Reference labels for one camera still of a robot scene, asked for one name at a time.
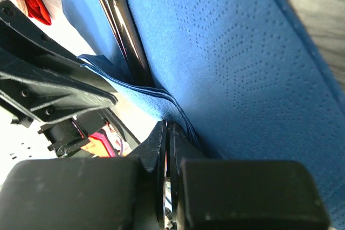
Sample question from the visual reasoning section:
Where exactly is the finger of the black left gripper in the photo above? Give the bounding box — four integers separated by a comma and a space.
1, 0, 79, 63

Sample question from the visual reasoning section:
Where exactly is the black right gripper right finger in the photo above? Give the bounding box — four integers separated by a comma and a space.
167, 123, 330, 229

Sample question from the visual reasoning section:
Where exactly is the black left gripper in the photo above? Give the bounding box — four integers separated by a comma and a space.
1, 49, 140, 158

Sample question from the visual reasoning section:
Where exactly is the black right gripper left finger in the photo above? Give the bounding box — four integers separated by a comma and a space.
1, 121, 167, 229

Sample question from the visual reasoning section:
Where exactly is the rose gold spoon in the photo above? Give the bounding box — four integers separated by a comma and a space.
99, 0, 130, 71

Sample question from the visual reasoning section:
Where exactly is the blue paper napkin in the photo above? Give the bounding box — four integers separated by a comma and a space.
61, 0, 344, 229

